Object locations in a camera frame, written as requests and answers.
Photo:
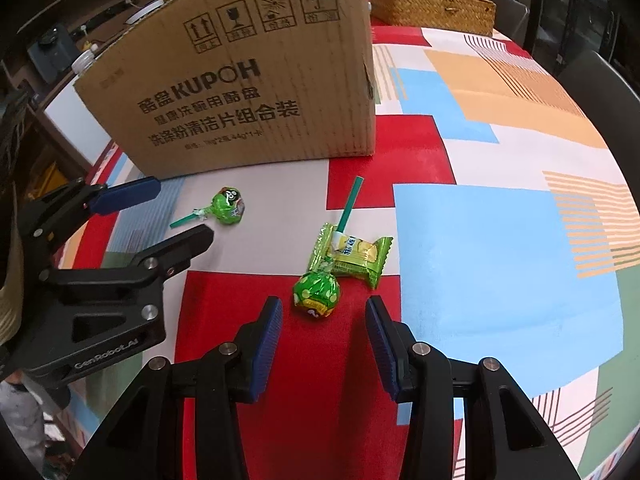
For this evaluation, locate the person's left forearm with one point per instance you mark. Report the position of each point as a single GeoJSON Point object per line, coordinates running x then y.
{"type": "Point", "coordinates": [20, 410]}

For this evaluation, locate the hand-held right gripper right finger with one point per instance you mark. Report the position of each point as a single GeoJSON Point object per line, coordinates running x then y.
{"type": "Point", "coordinates": [382, 350]}

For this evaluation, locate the green dotted lollipop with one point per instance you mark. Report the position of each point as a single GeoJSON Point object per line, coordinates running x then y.
{"type": "Point", "coordinates": [316, 292]}

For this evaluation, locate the green lollipop with face print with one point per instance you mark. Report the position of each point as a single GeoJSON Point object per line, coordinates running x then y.
{"type": "Point", "coordinates": [227, 205]}

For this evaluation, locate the yellow-green candy packet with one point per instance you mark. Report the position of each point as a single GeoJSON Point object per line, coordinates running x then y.
{"type": "Point", "coordinates": [360, 255]}

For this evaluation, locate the white round plate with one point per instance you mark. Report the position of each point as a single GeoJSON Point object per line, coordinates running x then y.
{"type": "Point", "coordinates": [145, 10]}

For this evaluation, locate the pink drink bottle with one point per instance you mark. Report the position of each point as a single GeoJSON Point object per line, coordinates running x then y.
{"type": "Point", "coordinates": [82, 62]}

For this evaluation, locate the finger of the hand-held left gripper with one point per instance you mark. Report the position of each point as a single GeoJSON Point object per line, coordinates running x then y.
{"type": "Point", "coordinates": [125, 195]}
{"type": "Point", "coordinates": [185, 245]}

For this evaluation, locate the brown cardboard box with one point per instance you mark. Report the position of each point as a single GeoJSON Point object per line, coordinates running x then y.
{"type": "Point", "coordinates": [240, 85]}

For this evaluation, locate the woven wicker basket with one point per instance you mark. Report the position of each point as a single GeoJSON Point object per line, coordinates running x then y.
{"type": "Point", "coordinates": [430, 7]}

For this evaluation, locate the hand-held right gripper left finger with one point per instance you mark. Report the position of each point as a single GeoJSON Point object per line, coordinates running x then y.
{"type": "Point", "coordinates": [265, 350]}

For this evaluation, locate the dark grey dining chair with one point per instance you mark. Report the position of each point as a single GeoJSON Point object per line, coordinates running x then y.
{"type": "Point", "coordinates": [505, 10]}
{"type": "Point", "coordinates": [600, 80]}

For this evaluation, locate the black framed glass door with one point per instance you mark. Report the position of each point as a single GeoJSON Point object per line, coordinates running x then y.
{"type": "Point", "coordinates": [565, 5]}

